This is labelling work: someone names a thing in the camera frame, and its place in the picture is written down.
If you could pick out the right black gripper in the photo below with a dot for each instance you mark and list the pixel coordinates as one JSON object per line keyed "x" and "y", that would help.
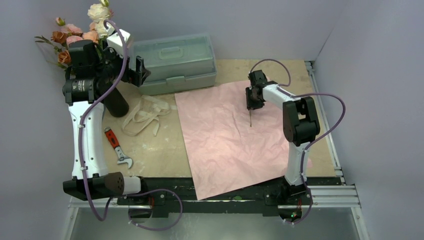
{"x": 251, "y": 99}

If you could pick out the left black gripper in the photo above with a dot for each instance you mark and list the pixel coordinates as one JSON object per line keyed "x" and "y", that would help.
{"x": 135, "y": 76}

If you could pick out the small white rosebud stem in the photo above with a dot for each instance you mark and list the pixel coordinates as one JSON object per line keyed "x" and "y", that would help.
{"x": 250, "y": 118}

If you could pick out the beige printed ribbon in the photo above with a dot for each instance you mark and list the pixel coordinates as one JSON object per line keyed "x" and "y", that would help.
{"x": 158, "y": 108}

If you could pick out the purple wrapping paper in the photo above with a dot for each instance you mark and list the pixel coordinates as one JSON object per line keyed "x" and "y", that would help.
{"x": 224, "y": 153}

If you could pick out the peach rose stem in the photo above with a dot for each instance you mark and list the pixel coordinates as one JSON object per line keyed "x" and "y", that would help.
{"x": 92, "y": 34}

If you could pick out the pink rose stem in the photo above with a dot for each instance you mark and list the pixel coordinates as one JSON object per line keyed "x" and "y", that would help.
{"x": 68, "y": 33}

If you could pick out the brown rose stem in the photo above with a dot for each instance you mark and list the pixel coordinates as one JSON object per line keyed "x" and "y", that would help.
{"x": 54, "y": 49}

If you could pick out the white carnation stem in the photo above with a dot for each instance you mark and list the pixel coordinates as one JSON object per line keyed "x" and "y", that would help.
{"x": 99, "y": 12}

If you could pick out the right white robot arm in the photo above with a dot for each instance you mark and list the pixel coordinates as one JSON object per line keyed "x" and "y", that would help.
{"x": 300, "y": 122}

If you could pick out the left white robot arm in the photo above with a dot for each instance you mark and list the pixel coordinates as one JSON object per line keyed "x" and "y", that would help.
{"x": 89, "y": 90}

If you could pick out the black cylindrical vase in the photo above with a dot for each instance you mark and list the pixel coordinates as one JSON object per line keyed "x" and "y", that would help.
{"x": 116, "y": 104}

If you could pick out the green plastic toolbox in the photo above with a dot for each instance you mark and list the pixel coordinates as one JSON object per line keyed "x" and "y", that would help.
{"x": 176, "y": 64}

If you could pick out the silver adjustable wrench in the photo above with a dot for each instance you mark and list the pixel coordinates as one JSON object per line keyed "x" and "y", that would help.
{"x": 122, "y": 159}

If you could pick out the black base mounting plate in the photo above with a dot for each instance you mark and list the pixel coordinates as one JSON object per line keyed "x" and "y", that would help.
{"x": 178, "y": 194}

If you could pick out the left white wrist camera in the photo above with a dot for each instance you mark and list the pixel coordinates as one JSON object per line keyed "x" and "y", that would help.
{"x": 114, "y": 41}

